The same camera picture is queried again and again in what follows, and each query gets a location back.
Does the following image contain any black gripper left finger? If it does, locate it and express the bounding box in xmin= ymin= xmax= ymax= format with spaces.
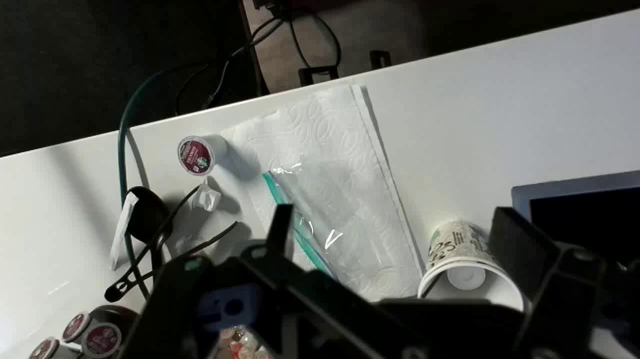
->
xmin=265 ymin=203 xmax=294 ymax=257

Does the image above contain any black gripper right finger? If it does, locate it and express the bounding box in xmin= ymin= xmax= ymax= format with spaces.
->
xmin=489 ymin=207 xmax=560 ymax=299

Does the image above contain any green straw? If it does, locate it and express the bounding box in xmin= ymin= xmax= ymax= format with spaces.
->
xmin=262 ymin=171 xmax=331 ymax=275

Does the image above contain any patterned paper cup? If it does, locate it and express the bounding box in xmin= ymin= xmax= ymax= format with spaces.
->
xmin=415 ymin=221 xmax=525 ymax=311

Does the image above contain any small white creamer cup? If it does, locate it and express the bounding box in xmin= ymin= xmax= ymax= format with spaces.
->
xmin=193 ymin=185 xmax=222 ymax=211

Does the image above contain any black pod carousel stand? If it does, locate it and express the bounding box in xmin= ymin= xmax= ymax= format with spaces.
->
xmin=104 ymin=185 xmax=200 ymax=303

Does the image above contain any steel countertop trash chute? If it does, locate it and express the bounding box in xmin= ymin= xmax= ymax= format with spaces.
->
xmin=512 ymin=171 xmax=640 ymax=267

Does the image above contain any white paper towel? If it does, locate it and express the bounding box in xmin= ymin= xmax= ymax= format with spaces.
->
xmin=216 ymin=85 xmax=422 ymax=301

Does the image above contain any red lid coffee pod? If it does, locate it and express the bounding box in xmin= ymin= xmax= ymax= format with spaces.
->
xmin=178 ymin=133 xmax=228 ymax=175

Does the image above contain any green cable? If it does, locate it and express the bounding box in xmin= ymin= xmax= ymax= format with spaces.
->
xmin=115 ymin=61 xmax=222 ymax=201

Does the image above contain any black power cable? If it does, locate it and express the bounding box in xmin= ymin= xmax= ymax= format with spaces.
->
xmin=197 ymin=0 xmax=345 ymax=107

